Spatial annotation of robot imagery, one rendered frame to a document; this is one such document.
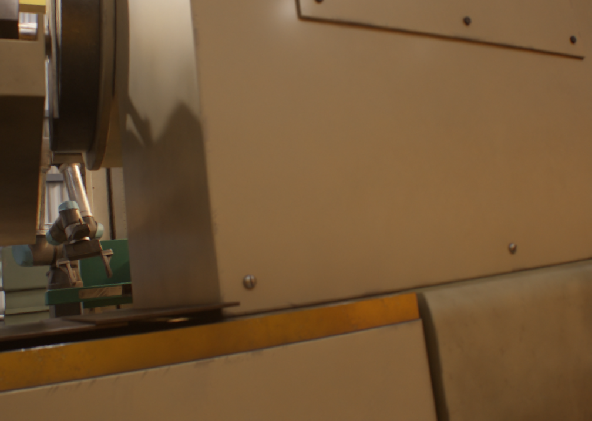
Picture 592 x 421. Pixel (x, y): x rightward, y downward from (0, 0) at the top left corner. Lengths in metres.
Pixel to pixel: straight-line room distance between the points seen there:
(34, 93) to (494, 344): 0.58
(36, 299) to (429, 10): 6.54
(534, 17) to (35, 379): 0.89
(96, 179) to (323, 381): 2.28
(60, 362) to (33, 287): 6.49
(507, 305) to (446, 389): 0.14
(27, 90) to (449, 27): 0.58
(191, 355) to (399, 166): 0.36
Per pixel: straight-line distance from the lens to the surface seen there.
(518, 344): 0.70
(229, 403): 0.49
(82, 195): 2.33
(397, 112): 0.72
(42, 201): 2.38
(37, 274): 6.96
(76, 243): 2.07
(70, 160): 1.84
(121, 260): 2.58
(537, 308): 0.73
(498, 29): 0.93
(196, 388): 0.48
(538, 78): 0.96
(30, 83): 0.62
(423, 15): 0.82
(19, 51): 0.64
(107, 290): 2.40
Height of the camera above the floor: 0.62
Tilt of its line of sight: 10 degrees up
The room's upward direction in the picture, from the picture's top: 7 degrees counter-clockwise
